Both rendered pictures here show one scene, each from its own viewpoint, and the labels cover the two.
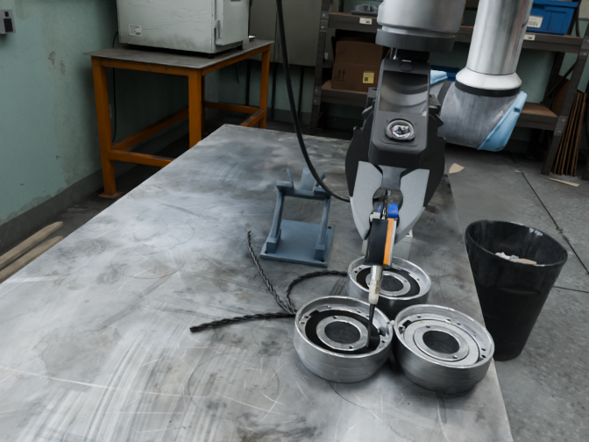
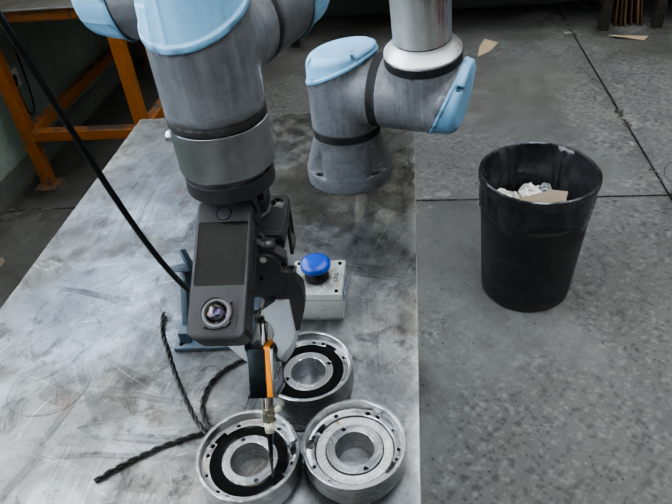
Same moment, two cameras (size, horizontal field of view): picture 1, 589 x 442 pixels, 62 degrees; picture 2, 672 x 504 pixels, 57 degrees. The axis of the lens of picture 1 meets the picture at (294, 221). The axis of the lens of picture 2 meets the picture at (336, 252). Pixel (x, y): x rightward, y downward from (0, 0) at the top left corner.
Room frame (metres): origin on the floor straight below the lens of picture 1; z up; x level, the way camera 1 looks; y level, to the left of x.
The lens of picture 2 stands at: (0.05, -0.17, 1.37)
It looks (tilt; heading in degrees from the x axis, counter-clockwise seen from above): 38 degrees down; 0
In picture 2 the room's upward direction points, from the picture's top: 6 degrees counter-clockwise
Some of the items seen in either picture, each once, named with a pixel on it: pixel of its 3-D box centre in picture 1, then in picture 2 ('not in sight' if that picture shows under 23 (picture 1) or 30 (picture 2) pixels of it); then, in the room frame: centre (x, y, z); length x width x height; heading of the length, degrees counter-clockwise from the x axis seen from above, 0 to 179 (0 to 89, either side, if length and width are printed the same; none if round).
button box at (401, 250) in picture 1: (386, 233); (319, 285); (0.69, -0.15, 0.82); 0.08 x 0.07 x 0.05; 171
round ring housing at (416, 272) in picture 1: (386, 288); (309, 375); (0.53, -0.13, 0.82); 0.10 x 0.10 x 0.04
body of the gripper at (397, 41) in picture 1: (403, 96); (243, 222); (0.49, -0.10, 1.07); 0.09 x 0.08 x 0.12; 174
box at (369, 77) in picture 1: (358, 64); not in sight; (4.12, -0.40, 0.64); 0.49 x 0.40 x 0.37; 86
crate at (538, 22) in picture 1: (528, 15); not in sight; (3.95, -1.58, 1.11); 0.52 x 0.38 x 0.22; 81
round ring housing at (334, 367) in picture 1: (341, 338); (251, 464); (0.43, -0.06, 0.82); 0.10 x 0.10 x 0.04
